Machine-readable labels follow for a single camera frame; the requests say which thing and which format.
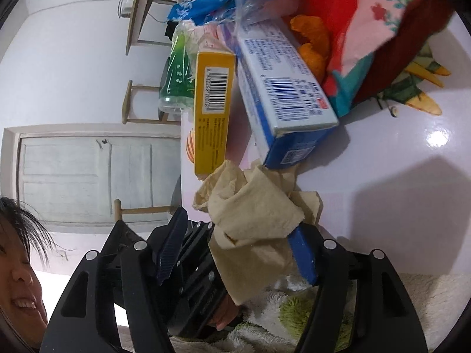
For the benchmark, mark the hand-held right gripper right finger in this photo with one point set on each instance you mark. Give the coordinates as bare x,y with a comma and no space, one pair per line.
303,255

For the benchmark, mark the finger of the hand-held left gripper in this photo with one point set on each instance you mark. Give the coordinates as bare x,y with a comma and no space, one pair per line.
198,233
119,235

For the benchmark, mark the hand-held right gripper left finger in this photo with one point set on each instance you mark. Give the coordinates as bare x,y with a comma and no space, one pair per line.
171,244

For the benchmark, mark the beige cloth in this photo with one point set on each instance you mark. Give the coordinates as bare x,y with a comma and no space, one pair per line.
250,213

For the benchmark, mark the blue white toothpaste box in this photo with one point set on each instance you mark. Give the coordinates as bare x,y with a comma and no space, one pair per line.
279,92

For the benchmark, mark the person's left hand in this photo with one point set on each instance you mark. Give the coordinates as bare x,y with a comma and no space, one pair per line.
224,314

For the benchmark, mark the wooden chair with dark seat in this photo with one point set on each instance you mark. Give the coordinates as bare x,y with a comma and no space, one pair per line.
127,103
147,210

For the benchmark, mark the fluffy white green clothing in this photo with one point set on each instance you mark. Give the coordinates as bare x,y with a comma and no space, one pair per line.
290,312

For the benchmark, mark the white door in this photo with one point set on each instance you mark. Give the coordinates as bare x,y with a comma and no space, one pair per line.
73,176

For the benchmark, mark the person's head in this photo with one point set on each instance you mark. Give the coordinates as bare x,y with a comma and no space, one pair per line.
18,272

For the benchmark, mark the yellow cardboard box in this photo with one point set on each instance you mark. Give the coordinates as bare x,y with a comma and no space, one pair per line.
213,117

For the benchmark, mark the green bottle in plastic wrap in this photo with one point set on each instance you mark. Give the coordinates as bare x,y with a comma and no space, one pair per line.
176,77

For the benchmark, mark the black cloth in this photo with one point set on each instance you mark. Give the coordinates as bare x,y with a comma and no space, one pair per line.
170,29

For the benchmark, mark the orange peel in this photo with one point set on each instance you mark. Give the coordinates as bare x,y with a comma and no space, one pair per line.
312,33

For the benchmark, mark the wooden side table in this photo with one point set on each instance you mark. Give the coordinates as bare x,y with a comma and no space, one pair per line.
141,11

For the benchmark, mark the blue plastic wrapper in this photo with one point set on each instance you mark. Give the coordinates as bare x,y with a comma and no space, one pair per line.
198,7

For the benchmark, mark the red snack bag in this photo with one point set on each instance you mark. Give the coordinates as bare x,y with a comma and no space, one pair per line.
331,0

